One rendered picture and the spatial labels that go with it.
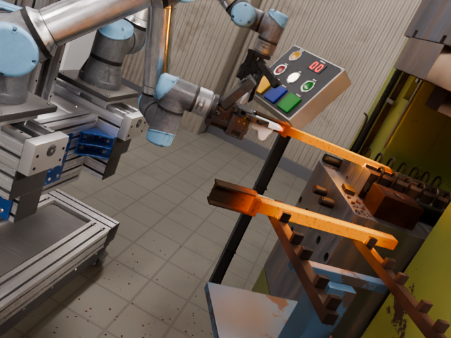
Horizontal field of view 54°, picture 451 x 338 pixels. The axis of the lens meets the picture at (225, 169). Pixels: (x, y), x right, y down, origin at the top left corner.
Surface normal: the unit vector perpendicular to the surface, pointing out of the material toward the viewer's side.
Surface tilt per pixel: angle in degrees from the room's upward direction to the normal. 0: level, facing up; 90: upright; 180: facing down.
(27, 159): 90
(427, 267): 90
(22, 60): 95
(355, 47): 90
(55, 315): 0
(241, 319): 0
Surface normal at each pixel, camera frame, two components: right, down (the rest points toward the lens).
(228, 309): 0.38, -0.86
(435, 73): 0.04, 0.37
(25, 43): 0.25, 0.53
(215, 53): -0.27, 0.24
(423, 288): -0.92, -0.34
